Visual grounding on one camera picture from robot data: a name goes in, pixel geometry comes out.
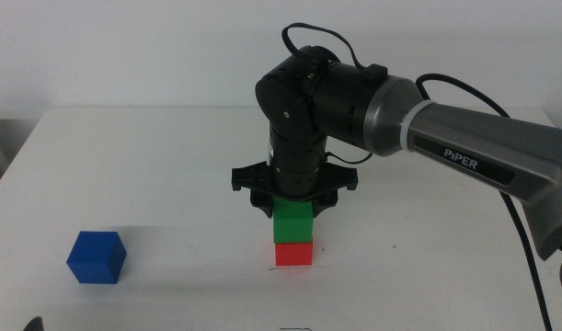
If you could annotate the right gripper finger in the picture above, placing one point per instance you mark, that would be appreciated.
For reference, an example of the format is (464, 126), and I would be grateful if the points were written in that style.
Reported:
(262, 206)
(324, 204)

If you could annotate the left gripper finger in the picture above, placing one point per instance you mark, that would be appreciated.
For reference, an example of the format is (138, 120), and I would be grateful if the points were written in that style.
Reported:
(34, 325)

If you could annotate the green cube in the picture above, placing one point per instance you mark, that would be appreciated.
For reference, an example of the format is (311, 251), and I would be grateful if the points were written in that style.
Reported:
(292, 223)

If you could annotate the red cube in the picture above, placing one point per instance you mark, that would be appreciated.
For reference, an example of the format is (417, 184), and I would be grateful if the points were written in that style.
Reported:
(293, 255)

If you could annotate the blue cube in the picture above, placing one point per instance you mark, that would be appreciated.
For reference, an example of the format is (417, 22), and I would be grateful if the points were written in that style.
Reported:
(96, 257)

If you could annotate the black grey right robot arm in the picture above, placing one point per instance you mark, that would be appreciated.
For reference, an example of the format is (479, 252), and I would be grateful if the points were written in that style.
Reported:
(469, 138)

